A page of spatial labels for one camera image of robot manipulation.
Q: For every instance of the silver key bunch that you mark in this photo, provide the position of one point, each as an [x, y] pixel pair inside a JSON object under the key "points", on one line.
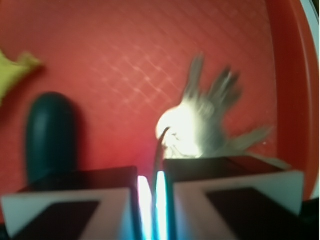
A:
{"points": [[193, 129]]}

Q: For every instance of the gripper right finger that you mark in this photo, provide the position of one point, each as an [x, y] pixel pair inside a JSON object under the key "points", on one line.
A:
{"points": [[236, 198]]}

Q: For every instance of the red plastic tray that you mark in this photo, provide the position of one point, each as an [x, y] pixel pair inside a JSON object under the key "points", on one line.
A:
{"points": [[123, 63]]}

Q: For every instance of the dark teal tool handle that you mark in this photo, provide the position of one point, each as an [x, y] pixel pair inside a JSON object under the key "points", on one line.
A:
{"points": [[51, 137]]}

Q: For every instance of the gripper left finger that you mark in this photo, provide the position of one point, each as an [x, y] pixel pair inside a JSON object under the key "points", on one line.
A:
{"points": [[81, 205]]}

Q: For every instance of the yellow microfiber cloth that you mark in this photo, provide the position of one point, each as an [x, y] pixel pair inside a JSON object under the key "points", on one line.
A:
{"points": [[12, 72]]}

